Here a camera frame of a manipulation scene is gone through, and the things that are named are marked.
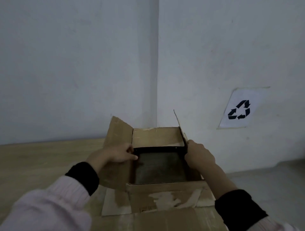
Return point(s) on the person's right hand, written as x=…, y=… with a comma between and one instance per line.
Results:
x=199, y=154

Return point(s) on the person's left hand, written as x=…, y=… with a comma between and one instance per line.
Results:
x=112, y=155

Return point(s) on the person's left thumb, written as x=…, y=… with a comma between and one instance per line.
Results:
x=130, y=158

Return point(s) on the person's right fingers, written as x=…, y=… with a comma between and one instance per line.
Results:
x=192, y=145

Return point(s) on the brown cardboard box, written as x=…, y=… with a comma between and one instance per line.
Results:
x=164, y=192

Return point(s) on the person's left forearm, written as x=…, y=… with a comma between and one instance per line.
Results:
x=54, y=200

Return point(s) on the person's right forearm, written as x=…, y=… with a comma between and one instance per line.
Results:
x=228, y=197

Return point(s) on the black framed tray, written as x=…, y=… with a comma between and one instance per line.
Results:
x=160, y=166

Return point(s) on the white recycling symbol paper sign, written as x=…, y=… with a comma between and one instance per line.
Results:
x=241, y=109

